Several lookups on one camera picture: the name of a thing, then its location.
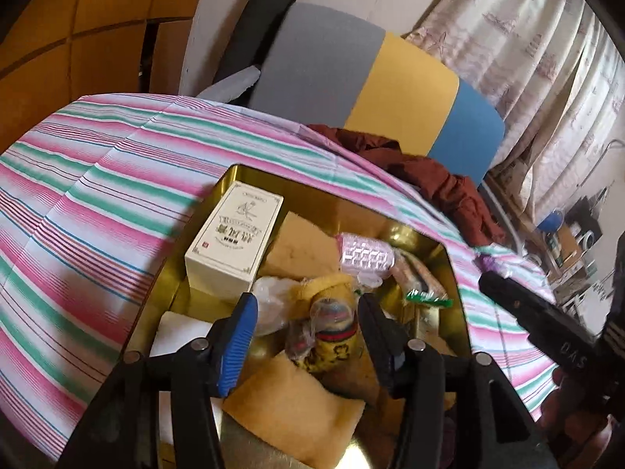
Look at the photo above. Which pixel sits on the white foam sponge block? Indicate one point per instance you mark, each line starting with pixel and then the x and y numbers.
pixel 175 331

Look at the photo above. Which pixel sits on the white printed carton box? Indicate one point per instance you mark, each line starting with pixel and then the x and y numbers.
pixel 225 255

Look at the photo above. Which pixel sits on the gold metal tin box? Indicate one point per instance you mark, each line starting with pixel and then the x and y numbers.
pixel 333 214

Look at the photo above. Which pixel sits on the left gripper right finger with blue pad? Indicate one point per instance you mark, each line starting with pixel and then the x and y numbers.
pixel 385 341

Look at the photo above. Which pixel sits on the white chair armrest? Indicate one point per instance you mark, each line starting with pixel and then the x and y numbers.
pixel 232 86

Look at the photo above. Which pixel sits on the wooden desk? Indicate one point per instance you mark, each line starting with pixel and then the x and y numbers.
pixel 560 255

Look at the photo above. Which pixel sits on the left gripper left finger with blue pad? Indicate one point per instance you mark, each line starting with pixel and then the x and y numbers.
pixel 232 343

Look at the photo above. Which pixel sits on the orange wooden wardrobe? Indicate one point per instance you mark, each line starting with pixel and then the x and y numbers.
pixel 56 51

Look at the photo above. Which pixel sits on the black rolled mat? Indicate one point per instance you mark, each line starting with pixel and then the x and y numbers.
pixel 252 36

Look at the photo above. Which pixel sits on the grey yellow blue chair back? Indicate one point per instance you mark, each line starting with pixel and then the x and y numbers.
pixel 332 68

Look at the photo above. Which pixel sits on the clear plastic bag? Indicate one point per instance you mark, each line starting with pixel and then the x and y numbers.
pixel 273 295

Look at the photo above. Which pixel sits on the yellow sponge far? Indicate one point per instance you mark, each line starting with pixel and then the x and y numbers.
pixel 300 250

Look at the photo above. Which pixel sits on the blue cup on desk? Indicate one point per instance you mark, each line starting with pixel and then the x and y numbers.
pixel 552 223

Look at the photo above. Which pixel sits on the dark red garment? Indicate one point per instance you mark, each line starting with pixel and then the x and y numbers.
pixel 456 196

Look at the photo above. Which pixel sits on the striped pink green bedsheet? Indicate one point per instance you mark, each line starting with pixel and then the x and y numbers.
pixel 92 199

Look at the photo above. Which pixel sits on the yellow sponge near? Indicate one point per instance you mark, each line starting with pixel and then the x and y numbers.
pixel 290 410

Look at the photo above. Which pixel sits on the green edged snack packet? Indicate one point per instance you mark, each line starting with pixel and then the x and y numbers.
pixel 417 282

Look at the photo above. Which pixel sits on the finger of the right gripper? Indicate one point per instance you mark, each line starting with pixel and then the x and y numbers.
pixel 550 329

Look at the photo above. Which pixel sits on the patterned beige curtain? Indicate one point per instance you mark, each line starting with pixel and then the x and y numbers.
pixel 554 75

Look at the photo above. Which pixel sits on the yellow sponge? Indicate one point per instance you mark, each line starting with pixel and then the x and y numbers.
pixel 300 250
pixel 290 410

